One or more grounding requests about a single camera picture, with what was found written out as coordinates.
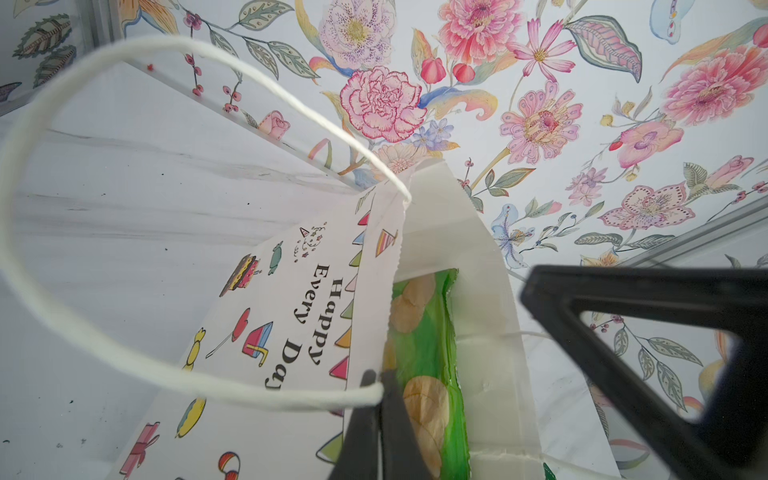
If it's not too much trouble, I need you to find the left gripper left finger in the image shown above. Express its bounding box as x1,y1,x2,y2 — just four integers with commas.
329,400,380,480

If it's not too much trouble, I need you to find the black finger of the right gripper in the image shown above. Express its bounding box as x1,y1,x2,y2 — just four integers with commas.
520,265,767,479

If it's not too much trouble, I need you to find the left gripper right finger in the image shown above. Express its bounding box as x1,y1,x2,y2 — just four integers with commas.
380,370,431,480

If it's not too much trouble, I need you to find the green Lays chips bag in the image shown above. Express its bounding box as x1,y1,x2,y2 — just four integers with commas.
384,269,471,479

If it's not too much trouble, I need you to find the white paper gift bag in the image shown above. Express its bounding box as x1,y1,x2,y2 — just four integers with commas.
0,34,619,480

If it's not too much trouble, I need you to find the right aluminium corner post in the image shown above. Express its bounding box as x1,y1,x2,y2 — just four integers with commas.
620,199,767,268

